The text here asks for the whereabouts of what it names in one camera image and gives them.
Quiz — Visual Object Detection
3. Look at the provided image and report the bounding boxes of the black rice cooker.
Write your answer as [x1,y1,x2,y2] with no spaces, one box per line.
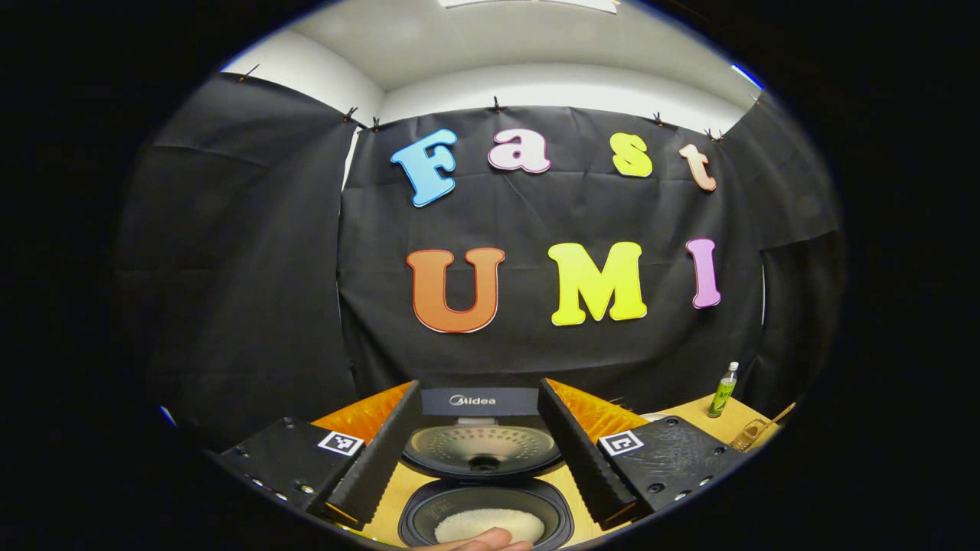
[398,387,575,550]

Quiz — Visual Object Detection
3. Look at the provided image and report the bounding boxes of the wooden spoon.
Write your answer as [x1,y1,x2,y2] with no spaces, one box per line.
[754,402,797,439]

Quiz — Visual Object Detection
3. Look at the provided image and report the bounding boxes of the white rice pile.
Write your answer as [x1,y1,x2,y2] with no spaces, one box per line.
[434,508,546,544]

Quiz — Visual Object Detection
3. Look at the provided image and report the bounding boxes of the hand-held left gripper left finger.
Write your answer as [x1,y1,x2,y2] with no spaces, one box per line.
[211,380,423,530]

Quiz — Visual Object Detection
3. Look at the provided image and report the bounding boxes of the metal wire chopstick holder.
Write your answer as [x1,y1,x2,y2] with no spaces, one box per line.
[730,419,769,452]

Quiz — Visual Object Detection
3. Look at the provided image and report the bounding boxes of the ceiling light panel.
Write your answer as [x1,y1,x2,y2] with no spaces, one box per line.
[440,0,619,15]

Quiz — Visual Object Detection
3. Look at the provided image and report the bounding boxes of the green label drink bottle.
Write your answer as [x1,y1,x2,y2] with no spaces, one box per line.
[707,362,740,419]

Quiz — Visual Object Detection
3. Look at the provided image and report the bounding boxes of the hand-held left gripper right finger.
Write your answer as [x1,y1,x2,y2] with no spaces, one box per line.
[537,378,755,531]

